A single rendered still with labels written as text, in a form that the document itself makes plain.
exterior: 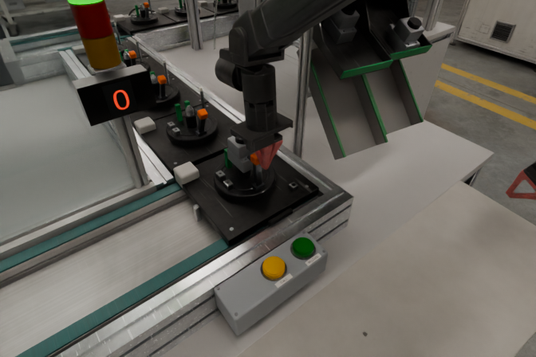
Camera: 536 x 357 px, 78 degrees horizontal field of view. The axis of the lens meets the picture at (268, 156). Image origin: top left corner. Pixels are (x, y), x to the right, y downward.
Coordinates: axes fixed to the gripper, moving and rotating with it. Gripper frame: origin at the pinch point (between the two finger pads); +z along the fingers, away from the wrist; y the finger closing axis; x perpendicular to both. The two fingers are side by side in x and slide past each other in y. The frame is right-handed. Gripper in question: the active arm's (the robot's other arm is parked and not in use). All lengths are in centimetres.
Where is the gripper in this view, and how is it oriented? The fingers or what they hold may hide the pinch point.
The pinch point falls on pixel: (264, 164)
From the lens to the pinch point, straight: 65.8
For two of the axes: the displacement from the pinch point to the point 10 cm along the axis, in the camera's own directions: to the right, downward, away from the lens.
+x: 6.2, 4.2, -6.7
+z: 0.5, 8.2, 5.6
